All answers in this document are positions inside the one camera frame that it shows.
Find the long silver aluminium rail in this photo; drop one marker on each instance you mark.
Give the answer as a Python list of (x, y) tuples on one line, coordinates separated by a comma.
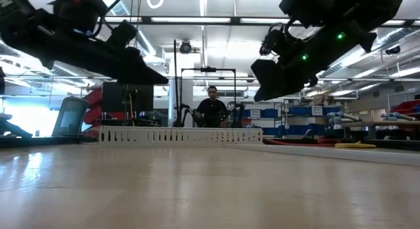
[(328, 153)]

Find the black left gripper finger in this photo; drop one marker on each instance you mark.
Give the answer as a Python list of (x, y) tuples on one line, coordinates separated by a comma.
[(141, 74)]

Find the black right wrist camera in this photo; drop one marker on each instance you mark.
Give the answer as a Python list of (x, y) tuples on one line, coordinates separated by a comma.
[(270, 42)]

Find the person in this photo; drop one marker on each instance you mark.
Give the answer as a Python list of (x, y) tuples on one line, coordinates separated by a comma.
[(211, 111)]

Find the black monitor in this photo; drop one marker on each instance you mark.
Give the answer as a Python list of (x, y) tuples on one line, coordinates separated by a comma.
[(115, 97)]

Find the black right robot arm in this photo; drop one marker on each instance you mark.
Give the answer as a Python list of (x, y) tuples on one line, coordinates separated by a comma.
[(344, 6)]

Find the grey mesh office chair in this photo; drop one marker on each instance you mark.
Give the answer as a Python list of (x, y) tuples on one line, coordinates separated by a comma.
[(70, 117)]

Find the black overhead camera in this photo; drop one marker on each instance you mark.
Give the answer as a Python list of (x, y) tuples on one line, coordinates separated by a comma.
[(185, 47)]

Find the black background robot arm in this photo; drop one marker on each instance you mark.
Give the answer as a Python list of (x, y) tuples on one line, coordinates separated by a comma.
[(183, 114), (238, 115)]

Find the blue storage bin shelf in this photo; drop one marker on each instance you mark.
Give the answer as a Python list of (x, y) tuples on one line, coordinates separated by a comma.
[(295, 124)]

